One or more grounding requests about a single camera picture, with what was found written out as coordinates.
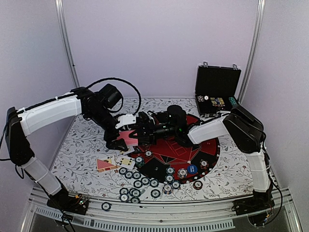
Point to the black poker chip case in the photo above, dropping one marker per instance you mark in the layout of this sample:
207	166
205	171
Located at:
215	89

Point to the red playing card deck box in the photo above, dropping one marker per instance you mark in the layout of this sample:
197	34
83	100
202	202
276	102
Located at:
106	164

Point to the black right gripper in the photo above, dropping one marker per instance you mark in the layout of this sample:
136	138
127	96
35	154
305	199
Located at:
149	131

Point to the left aluminium frame post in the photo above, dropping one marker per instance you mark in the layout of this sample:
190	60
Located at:
66	42

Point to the green chip table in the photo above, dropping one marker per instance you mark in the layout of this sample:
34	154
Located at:
136	175
129	174

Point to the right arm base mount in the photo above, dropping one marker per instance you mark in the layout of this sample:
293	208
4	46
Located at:
258	202

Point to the round red black poker mat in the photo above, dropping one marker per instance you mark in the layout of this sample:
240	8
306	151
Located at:
168	153

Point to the green chip mat seat four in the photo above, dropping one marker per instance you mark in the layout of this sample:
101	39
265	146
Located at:
170	170

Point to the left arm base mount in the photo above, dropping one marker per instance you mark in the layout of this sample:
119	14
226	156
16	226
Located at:
77	204

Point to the blue chip stack seat four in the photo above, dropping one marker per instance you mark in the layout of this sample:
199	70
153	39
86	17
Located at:
182	173

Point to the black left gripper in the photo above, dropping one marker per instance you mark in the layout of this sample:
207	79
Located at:
108	138

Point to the green chip mat edge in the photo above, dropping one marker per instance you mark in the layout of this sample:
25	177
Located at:
169	178
145	181

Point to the green chip stack seat six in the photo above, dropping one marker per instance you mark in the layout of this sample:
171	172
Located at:
139	161

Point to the blue small blind button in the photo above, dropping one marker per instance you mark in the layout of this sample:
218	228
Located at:
192	169

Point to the aluminium frame post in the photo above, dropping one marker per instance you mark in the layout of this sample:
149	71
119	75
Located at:
252	52
66	42

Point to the three of spades card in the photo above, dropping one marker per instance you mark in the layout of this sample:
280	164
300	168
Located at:
121	153

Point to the brown 100 poker chip stack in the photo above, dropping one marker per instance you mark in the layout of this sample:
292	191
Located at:
197	185

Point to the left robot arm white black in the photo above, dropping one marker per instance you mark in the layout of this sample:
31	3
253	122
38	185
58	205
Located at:
29	142

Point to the green chip cluster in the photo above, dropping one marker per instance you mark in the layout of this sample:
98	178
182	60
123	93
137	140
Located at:
135	192
135	200

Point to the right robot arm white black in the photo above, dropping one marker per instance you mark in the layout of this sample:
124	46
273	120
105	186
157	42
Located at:
248	135

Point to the four of clubs card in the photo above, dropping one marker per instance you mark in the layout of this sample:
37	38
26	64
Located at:
126	161

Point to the right aluminium frame post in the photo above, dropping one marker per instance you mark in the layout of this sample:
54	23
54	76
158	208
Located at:
252	52

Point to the red backed card deck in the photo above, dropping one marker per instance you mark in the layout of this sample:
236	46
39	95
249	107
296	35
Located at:
128	141

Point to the green chip front cluster top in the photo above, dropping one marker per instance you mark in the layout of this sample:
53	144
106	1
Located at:
135	192

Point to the brown chip stack seat three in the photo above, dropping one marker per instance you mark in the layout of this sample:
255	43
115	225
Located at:
204	164

